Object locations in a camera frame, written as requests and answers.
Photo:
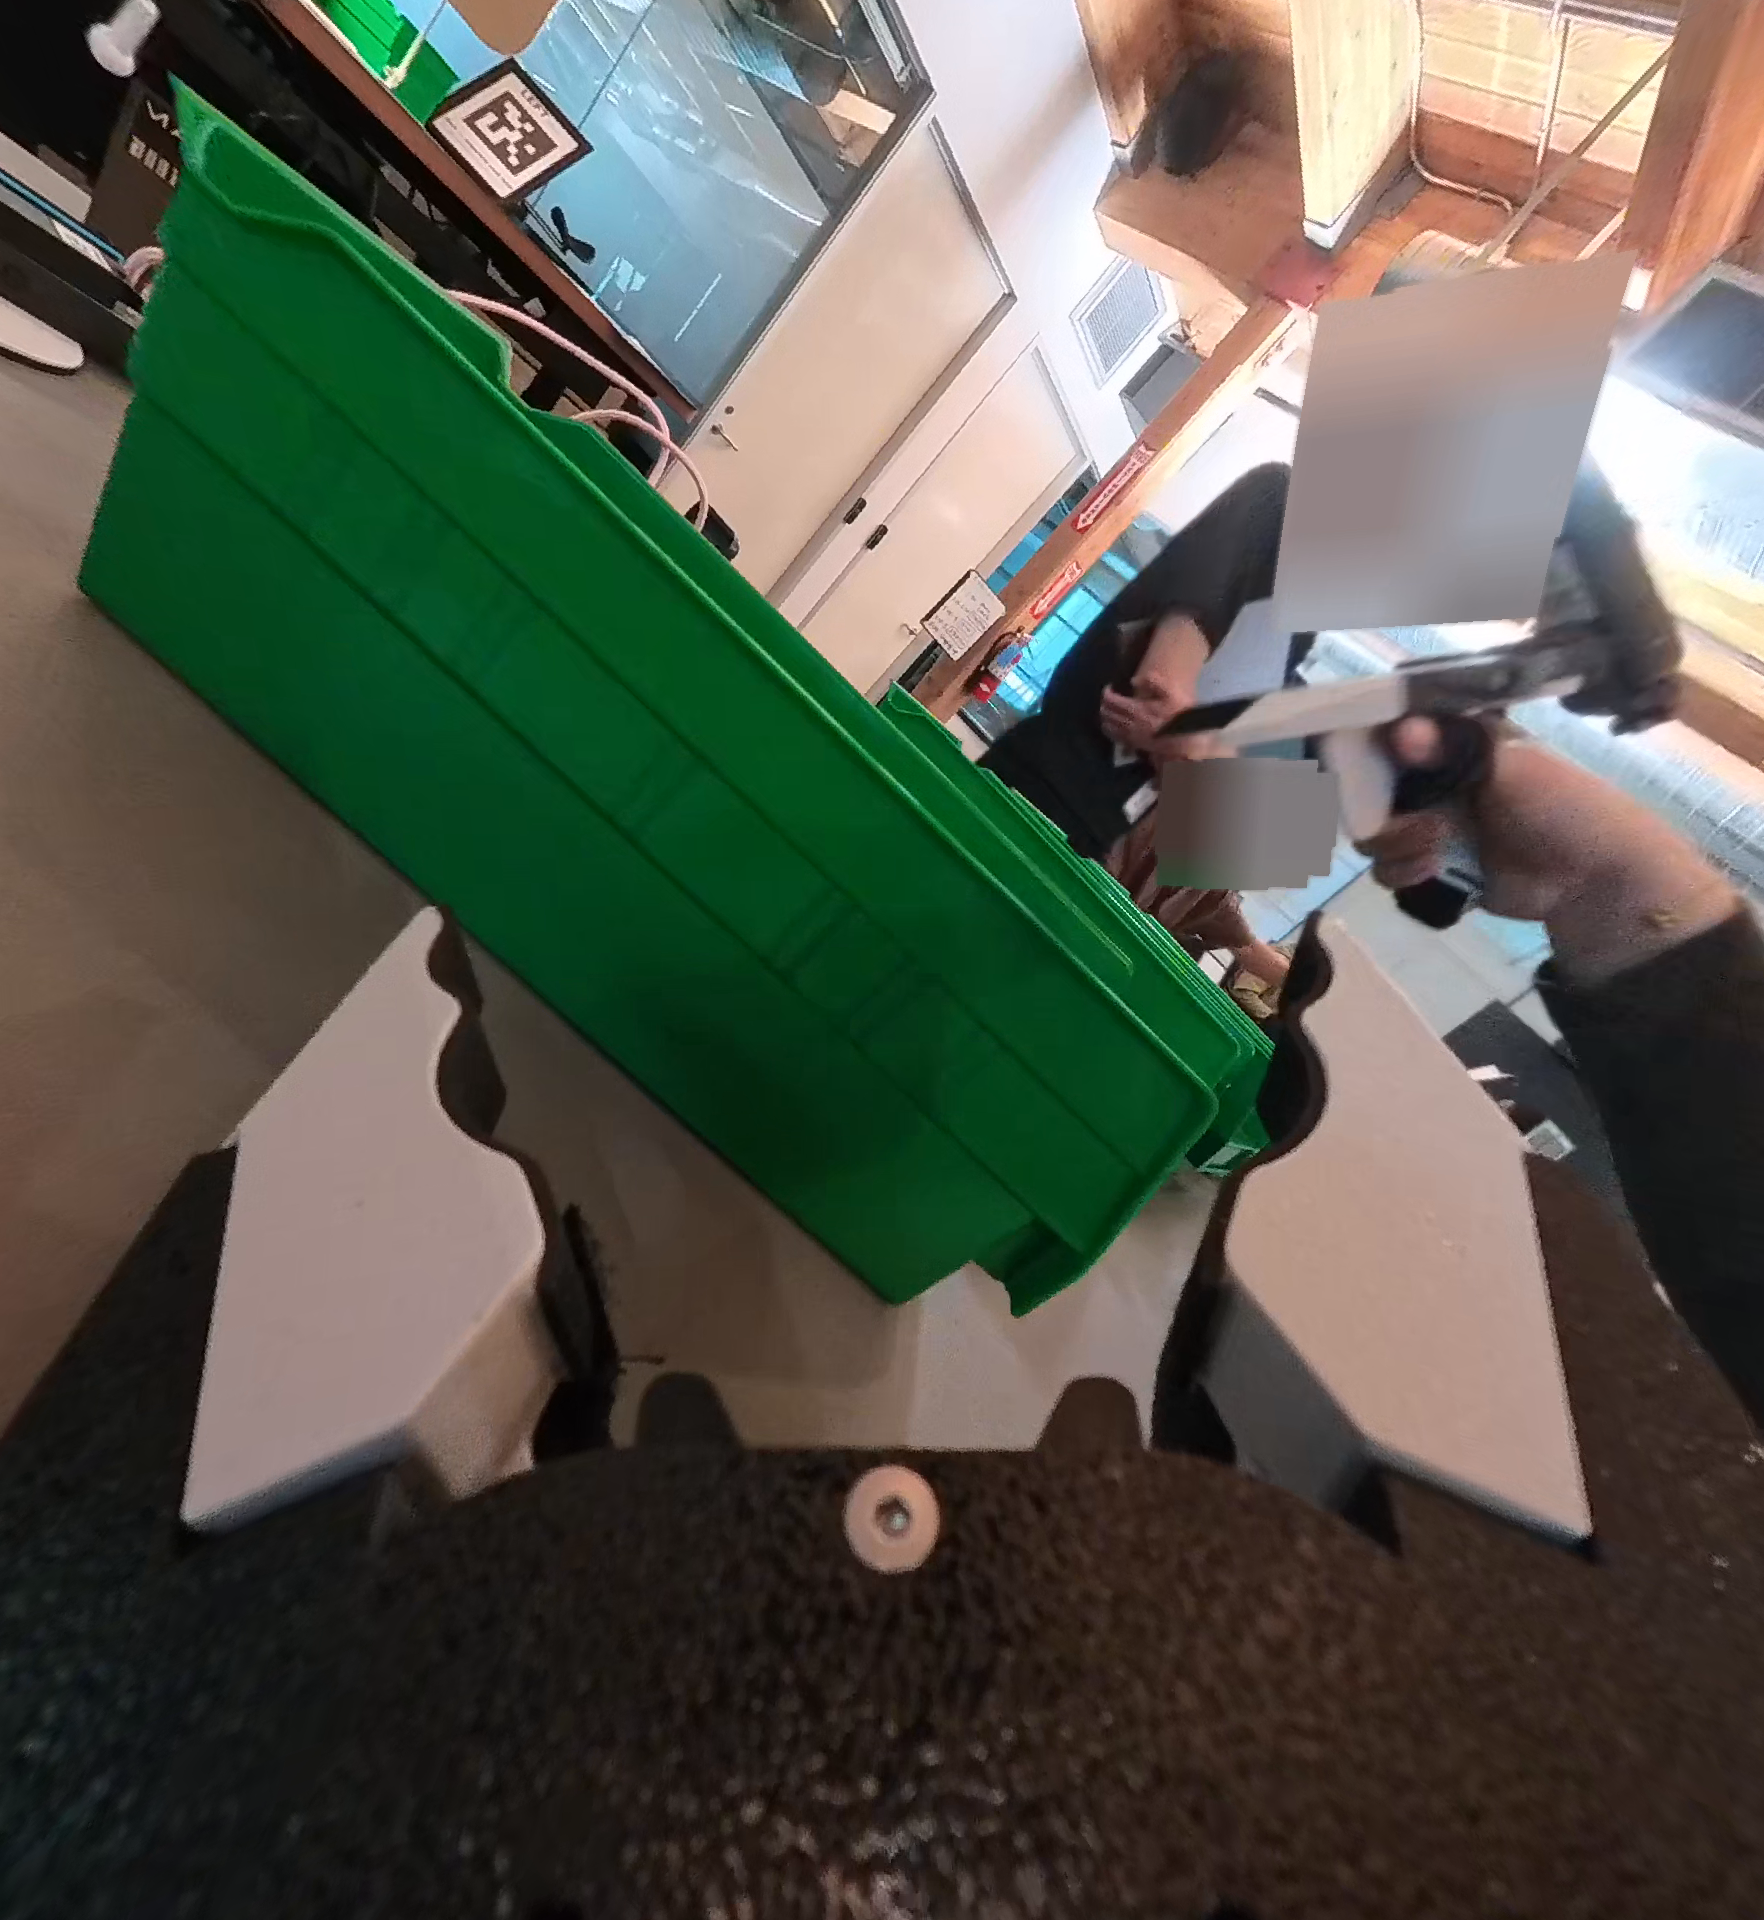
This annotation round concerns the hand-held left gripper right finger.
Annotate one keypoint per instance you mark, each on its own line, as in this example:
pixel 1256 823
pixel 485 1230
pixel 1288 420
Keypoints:
pixel 1406 1289

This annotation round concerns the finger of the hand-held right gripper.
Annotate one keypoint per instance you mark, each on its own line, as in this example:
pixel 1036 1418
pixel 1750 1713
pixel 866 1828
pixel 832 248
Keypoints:
pixel 1361 787
pixel 1287 712

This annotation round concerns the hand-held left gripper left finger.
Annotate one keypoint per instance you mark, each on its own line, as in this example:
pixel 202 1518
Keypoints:
pixel 355 1289

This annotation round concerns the green plastic bin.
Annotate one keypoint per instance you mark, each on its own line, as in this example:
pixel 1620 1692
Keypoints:
pixel 1121 932
pixel 597 751

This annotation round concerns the short red sign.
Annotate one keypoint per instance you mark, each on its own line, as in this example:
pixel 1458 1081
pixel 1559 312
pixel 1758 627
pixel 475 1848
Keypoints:
pixel 1051 590

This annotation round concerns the long red sign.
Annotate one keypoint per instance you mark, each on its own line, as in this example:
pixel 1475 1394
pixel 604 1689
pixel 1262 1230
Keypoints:
pixel 1114 488

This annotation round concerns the red fire extinguisher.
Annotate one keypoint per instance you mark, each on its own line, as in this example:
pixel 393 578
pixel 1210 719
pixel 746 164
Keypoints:
pixel 1001 668

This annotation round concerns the small whiteboard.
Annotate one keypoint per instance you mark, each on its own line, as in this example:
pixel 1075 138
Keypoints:
pixel 962 614

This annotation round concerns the white door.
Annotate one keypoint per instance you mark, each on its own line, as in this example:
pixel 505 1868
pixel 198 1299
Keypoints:
pixel 956 509
pixel 866 345

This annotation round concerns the framed fiducial tag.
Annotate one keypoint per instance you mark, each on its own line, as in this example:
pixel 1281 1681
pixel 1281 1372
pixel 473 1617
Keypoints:
pixel 510 133

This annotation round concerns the long wooden-edged desk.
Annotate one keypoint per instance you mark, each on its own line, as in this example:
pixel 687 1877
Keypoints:
pixel 417 165

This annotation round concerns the tan board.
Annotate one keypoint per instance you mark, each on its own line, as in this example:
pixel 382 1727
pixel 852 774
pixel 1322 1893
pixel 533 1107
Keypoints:
pixel 507 15

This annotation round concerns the black cardboard box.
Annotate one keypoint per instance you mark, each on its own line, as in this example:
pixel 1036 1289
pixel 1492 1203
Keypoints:
pixel 139 165

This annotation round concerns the black battery blue trim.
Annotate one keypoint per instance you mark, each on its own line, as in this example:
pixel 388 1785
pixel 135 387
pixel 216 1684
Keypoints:
pixel 13 180

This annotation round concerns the dark duct grille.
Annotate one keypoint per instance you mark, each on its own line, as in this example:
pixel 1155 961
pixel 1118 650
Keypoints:
pixel 1753 368

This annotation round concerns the wooden post with red signs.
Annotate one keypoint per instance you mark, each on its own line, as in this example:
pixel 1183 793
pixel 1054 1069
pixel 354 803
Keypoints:
pixel 1196 390

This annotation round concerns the white wall vent grille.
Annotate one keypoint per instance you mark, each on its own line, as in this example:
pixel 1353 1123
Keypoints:
pixel 1118 317

